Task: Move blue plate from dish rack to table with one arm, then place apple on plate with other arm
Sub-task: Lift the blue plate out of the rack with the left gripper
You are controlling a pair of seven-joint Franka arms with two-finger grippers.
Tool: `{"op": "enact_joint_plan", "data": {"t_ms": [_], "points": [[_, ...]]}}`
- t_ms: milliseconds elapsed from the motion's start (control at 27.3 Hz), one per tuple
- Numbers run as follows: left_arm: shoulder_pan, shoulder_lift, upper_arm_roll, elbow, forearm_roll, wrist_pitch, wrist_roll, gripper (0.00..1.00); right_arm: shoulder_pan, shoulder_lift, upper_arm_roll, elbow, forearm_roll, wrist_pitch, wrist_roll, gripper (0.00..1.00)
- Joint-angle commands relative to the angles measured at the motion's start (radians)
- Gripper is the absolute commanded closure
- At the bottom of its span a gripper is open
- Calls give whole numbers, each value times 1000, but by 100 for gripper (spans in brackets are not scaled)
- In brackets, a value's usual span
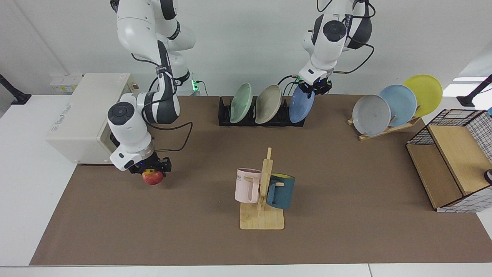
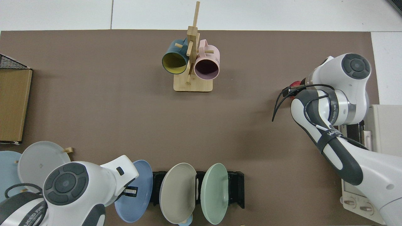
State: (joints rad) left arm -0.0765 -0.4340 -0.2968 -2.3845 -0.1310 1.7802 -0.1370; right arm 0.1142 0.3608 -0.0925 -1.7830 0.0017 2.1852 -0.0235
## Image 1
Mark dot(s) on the red apple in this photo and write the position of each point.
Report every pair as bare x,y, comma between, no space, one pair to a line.
152,177

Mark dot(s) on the beige plate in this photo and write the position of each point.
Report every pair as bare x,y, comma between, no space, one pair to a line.
268,104

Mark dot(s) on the grey plate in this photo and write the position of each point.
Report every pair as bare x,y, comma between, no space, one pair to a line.
371,115

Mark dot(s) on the black dish rack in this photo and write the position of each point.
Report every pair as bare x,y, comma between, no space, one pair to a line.
269,122

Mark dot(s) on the wooden plate rack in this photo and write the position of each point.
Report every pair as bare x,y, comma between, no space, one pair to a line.
384,130

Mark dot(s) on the pale green plate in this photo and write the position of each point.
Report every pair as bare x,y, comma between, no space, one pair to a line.
241,104

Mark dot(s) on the light blue plate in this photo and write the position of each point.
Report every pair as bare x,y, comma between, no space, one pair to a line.
401,102

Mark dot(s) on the yellow plate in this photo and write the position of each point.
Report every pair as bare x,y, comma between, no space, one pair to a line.
426,92

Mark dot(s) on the brown table cloth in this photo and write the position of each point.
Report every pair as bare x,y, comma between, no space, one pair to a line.
192,231

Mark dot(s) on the pale toaster oven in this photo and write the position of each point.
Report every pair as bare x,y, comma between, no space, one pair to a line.
84,123

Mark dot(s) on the small box with green light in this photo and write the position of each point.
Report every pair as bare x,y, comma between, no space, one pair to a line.
195,85

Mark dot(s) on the pink cup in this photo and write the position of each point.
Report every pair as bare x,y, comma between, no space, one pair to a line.
246,186

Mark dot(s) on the dark teal cup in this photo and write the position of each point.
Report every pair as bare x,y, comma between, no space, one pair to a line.
282,192

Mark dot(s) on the white power strip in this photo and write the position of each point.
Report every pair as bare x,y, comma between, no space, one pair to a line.
65,84

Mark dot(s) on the wooden cup stand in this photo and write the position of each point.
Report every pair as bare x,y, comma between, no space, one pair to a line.
262,221

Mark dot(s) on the black camera stand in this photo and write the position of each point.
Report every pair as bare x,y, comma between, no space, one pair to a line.
471,99
17,97

